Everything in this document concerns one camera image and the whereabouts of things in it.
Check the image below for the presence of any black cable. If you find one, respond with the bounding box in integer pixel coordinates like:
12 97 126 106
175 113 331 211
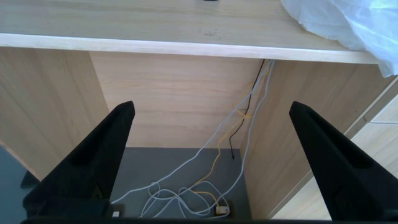
229 58 266 160

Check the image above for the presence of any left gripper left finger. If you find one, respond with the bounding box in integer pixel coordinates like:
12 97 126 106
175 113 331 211
22 100 136 219

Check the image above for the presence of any white plastic shopping bag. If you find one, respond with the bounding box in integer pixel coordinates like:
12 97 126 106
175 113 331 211
280 0 398 78

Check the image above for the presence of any yellow cable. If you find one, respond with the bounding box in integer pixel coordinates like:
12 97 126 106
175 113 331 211
189 67 271 208

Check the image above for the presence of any white cable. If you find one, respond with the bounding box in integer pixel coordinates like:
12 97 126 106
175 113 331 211
111 59 274 205
139 59 276 218

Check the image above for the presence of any white plug adapter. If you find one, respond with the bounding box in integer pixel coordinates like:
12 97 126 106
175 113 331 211
215 203 231 216

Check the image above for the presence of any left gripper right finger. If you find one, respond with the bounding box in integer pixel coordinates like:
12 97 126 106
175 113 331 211
289 101 398 221

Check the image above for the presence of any wooden counter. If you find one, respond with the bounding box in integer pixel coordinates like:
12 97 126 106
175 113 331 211
0 0 398 220

